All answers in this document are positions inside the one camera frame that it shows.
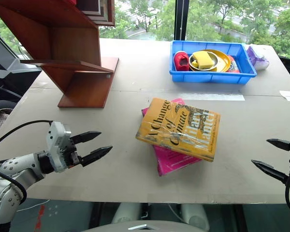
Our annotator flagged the red toy shoe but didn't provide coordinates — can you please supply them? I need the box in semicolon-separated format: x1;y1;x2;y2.
173;51;190;72

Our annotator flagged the pink book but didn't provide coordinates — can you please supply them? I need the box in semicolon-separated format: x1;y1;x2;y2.
141;97;203;177

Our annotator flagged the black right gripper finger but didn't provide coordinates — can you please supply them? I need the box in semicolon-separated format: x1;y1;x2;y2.
251;159;290;186
266;138;290;152

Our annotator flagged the blue plastic bin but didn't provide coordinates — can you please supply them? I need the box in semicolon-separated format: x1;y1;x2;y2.
169;40;258;85

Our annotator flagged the white floor cable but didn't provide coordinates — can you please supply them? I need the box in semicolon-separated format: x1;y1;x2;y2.
16;199;51;214

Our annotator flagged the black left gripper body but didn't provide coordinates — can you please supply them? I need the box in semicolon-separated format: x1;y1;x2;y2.
66;143;84;169

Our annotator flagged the yellow plate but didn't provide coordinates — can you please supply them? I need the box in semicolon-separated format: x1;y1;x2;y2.
190;49;232;73

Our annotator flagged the red snack package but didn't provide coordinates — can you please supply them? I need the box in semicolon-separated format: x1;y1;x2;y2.
225;55;241;73

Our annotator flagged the yellow hardcover book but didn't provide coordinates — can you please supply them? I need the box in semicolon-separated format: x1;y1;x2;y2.
135;97;221;163

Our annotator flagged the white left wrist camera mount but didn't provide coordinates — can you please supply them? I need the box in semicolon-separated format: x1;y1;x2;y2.
46;121;72;173

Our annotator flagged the white rounded robot leg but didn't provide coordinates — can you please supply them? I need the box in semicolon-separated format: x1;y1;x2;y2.
111;203;142;224
180;203;210;232

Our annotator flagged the metal bowl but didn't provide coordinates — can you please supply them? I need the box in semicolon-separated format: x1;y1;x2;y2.
188;51;219;72

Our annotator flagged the clear tape strip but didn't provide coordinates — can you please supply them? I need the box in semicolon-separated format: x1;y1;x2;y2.
183;92;246;102

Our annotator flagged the dark grey equipment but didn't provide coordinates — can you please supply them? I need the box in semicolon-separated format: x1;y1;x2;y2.
0;26;43;102

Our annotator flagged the purple white plastic bag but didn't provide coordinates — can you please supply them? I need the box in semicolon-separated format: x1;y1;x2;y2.
246;44;270;71

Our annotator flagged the red-brown wooden bookshelf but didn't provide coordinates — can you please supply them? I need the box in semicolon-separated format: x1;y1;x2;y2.
0;0;120;109

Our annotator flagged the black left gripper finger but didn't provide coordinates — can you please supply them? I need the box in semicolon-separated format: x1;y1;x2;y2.
70;130;102;146
80;145;114;168

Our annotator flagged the yellow sponge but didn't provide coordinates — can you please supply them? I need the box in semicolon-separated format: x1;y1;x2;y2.
192;51;216;70

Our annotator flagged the black window post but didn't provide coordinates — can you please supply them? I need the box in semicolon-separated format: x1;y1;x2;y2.
174;0;190;41

